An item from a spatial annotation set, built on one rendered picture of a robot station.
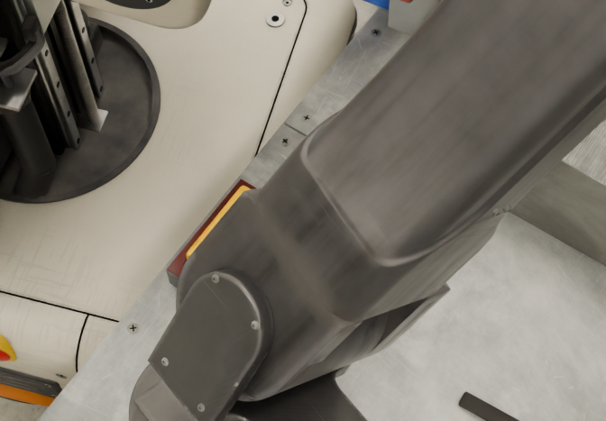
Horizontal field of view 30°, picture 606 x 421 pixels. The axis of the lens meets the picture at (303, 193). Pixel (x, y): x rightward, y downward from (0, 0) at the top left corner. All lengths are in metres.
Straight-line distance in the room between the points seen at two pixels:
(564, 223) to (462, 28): 0.40
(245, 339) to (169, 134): 1.03
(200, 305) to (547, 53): 0.15
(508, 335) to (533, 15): 0.41
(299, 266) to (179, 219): 0.98
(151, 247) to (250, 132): 0.19
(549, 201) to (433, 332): 0.11
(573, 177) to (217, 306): 0.34
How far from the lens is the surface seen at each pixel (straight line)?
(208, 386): 0.39
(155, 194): 1.36
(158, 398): 0.44
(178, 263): 0.71
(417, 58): 0.34
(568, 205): 0.71
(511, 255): 0.74
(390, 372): 0.70
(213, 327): 0.39
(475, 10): 0.33
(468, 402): 0.69
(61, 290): 1.32
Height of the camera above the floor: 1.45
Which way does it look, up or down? 61 degrees down
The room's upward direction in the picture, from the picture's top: 2 degrees counter-clockwise
